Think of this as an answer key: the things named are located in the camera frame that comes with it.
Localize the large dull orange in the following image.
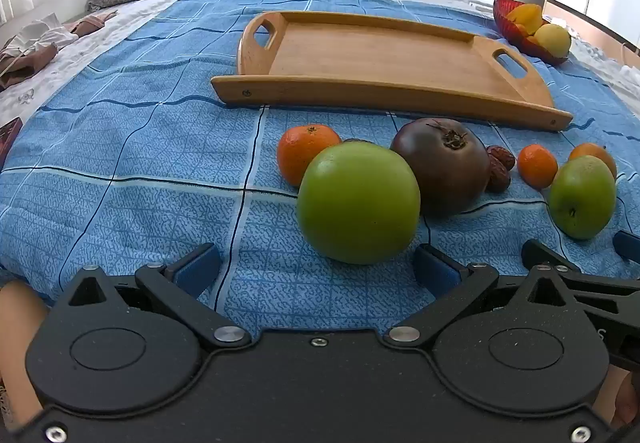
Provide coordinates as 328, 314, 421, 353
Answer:
568, 142, 618, 181

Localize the white garment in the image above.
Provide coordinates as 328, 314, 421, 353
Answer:
2, 13, 81, 56

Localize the yellow mango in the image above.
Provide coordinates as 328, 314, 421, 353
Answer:
534, 23, 572, 59

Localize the orange mandarin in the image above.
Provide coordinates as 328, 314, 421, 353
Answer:
517, 144, 559, 189
276, 124, 343, 188

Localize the person's left leg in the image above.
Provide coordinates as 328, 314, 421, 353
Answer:
0, 280, 51, 426

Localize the person's right leg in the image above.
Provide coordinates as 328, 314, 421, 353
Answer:
597, 365, 640, 429

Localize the red date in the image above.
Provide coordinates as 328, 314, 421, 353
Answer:
486, 144, 516, 171
486, 159, 512, 193

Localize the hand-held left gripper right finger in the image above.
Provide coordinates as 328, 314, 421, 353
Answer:
382, 243, 586, 350

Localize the green apple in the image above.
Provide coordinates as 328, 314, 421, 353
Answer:
548, 156, 617, 240
296, 142, 422, 265

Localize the dark pink garment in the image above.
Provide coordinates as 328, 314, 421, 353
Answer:
0, 43, 58, 91

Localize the person's leg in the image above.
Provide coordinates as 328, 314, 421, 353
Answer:
597, 365, 640, 429
0, 280, 51, 426

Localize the blue checked blanket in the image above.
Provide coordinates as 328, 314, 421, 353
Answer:
0, 0, 640, 339

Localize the dark red book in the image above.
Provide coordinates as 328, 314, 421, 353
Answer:
0, 116, 23, 171

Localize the red glass fruit bowl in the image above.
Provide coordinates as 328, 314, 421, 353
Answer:
492, 0, 571, 65

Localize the wooden bed side board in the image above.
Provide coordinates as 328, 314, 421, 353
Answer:
542, 0, 640, 56

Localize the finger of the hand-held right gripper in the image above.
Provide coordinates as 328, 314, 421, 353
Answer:
521, 238, 640, 310
613, 230, 640, 265

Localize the yellow starfruit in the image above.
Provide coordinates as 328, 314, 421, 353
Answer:
506, 3, 545, 35

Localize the wooden tray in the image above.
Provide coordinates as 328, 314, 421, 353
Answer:
210, 10, 574, 132

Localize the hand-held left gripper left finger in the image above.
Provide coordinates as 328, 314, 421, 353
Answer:
52, 243, 252, 350

